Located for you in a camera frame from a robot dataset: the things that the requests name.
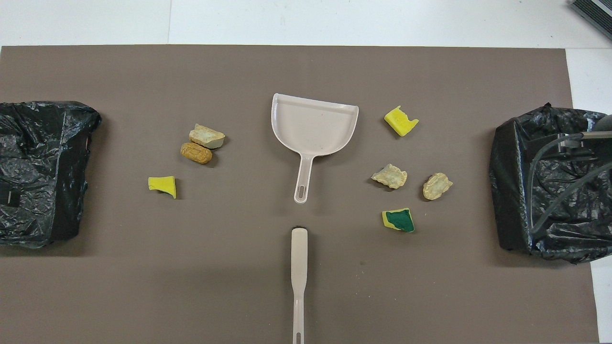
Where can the beige plastic dustpan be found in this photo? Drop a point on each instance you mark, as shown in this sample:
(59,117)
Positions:
(311,126)

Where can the beige brush with black bristles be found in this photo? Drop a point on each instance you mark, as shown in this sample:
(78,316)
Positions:
(299,258)

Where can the beige sponge chunk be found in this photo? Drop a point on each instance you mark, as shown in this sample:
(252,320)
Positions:
(436,186)
(206,136)
(390,176)

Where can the brown oval sponge piece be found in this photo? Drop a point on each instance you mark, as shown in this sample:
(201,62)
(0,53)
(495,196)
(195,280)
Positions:
(196,153)

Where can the yellow sponge wedge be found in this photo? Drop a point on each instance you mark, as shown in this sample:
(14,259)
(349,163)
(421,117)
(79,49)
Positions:
(163,184)

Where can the bin with black bag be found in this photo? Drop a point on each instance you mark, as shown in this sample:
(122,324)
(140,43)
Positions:
(516,191)
(38,167)

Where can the yellow and green sponge piece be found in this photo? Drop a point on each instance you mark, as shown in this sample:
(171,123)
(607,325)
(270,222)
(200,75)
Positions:
(399,220)

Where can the notched yellow sponge piece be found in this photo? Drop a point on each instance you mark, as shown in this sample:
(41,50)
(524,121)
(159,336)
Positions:
(399,120)

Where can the brown table mat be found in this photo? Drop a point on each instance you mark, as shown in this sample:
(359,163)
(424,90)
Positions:
(143,286)

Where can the grey ribbed device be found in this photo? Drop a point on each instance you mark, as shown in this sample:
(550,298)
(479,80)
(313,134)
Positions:
(595,10)

